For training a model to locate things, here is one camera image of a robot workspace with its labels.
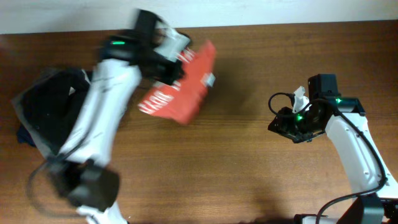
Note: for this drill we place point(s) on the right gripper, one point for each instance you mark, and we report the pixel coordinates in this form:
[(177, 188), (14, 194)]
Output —
[(282, 126)]

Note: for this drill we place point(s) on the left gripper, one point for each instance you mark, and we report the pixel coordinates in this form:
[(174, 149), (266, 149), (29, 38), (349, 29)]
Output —
[(173, 70)]

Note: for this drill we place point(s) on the orange t-shirt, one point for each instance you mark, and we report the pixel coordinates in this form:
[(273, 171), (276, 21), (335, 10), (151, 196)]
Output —
[(182, 100)]

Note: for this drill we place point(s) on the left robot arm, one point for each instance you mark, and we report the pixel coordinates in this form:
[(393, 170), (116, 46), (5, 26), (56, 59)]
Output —
[(80, 173)]

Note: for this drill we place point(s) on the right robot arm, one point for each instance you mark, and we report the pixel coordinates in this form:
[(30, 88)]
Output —
[(321, 109)]

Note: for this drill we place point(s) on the dark folded clothes pile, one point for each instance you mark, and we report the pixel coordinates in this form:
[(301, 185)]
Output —
[(48, 109)]

